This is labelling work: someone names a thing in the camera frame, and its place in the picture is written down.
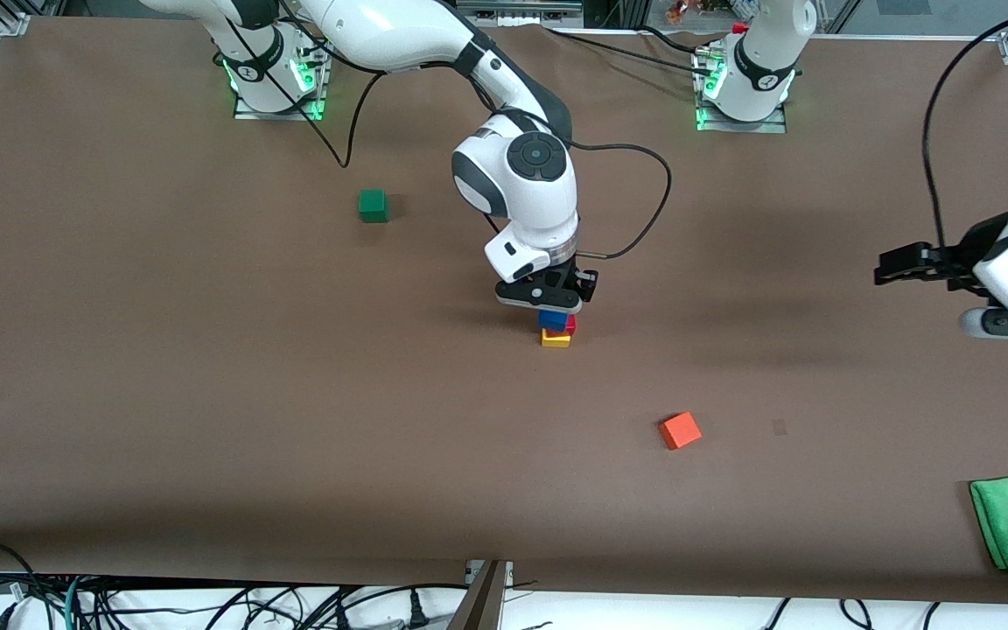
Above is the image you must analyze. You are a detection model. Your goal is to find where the dark metal rack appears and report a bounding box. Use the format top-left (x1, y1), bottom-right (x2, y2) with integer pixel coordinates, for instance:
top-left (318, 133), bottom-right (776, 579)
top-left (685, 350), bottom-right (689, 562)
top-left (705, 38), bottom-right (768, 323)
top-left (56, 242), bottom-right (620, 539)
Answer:
top-left (456, 0), bottom-right (584, 29)

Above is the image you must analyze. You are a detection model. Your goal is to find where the silver metal bracket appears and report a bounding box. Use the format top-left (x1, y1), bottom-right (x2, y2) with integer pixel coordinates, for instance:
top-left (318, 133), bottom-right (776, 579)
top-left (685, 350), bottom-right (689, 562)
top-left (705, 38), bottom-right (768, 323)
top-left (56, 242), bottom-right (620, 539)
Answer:
top-left (465, 560), bottom-right (515, 630)

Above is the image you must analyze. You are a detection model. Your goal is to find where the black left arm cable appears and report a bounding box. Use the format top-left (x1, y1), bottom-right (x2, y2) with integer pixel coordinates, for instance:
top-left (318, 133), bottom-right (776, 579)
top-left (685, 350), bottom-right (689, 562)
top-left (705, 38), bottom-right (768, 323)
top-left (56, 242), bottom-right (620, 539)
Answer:
top-left (921, 4), bottom-right (1008, 255)

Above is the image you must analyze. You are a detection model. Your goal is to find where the orange wooden block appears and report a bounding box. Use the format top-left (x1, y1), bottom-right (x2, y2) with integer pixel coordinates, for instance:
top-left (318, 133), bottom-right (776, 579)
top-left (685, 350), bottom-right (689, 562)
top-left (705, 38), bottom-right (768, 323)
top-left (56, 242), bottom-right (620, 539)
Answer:
top-left (659, 411), bottom-right (704, 451)

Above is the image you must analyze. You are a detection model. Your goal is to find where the brown table mat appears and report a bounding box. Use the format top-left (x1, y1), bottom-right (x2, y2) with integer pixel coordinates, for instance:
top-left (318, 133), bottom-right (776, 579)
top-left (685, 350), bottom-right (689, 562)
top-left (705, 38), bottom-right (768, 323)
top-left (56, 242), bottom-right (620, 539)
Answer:
top-left (0, 16), bottom-right (1008, 606)

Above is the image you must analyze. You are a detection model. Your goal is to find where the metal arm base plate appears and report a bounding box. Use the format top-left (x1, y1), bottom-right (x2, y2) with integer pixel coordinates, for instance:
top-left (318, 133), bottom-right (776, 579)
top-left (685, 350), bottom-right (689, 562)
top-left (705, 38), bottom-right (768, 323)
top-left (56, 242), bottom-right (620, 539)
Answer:
top-left (694, 44), bottom-right (789, 134)
top-left (233, 35), bottom-right (330, 122)

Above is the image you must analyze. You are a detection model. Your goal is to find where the thin black hanging cable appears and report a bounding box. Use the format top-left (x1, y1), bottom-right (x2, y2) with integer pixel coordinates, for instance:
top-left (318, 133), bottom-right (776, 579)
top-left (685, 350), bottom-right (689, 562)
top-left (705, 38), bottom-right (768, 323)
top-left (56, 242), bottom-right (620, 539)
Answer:
top-left (206, 0), bottom-right (387, 169)

